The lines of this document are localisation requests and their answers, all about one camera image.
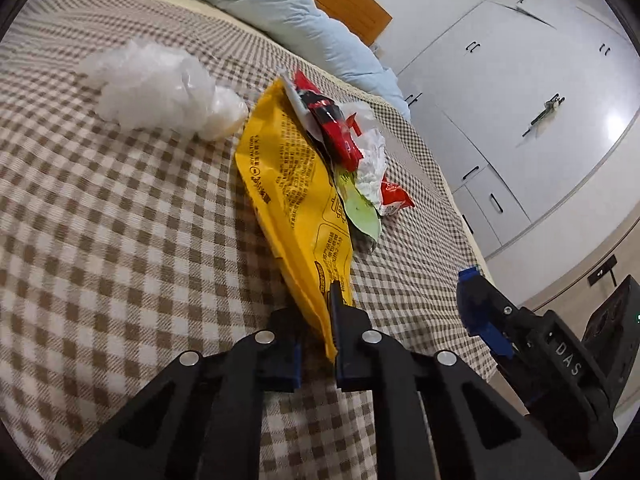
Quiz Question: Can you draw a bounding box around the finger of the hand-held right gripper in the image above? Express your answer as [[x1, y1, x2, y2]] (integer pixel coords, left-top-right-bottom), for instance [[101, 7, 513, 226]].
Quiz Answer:
[[456, 265, 523, 361]]

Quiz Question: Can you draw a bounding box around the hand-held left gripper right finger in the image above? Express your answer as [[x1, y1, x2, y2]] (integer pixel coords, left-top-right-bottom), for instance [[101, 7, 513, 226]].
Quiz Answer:
[[327, 281, 581, 480]]

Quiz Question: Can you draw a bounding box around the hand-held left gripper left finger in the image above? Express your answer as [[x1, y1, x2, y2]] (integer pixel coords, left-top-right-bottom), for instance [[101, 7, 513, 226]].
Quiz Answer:
[[55, 307, 303, 480]]

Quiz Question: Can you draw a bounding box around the silver green snack wrapper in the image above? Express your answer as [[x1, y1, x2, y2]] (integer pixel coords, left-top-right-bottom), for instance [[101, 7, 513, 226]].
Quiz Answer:
[[276, 66, 383, 255]]

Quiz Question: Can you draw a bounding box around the yellow snack bag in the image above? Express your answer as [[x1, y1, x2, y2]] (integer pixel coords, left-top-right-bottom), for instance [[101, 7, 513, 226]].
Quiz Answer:
[[234, 77, 357, 363]]

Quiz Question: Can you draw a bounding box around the red wrapper with blue logo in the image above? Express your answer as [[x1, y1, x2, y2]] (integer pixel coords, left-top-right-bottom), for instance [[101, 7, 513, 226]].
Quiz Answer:
[[291, 69, 365, 170]]

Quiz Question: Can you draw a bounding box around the white plastic bag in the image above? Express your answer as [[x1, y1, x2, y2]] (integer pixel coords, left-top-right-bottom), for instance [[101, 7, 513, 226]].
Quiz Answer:
[[79, 39, 250, 142]]

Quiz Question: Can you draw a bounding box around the beige wooden door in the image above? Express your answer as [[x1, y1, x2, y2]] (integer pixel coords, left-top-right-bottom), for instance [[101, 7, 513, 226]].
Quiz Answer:
[[517, 212, 640, 316]]

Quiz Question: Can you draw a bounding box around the brown checkered bed cover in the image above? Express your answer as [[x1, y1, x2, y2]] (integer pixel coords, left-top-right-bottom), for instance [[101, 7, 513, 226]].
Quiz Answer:
[[0, 0, 501, 480]]

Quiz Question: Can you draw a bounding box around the hanging wardrobe ornament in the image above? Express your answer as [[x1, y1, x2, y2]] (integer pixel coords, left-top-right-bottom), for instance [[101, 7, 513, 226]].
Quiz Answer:
[[521, 94, 567, 139]]

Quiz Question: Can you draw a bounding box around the white wardrobe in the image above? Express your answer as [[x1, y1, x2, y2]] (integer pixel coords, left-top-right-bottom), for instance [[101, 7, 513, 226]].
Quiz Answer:
[[395, 0, 640, 261]]

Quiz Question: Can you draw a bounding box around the light blue duvet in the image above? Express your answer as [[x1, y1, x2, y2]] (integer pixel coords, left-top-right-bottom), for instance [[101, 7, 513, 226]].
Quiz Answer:
[[117, 0, 412, 121]]

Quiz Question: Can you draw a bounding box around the black door handle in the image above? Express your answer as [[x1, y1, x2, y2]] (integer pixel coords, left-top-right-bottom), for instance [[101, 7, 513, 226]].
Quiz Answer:
[[587, 255, 619, 288]]

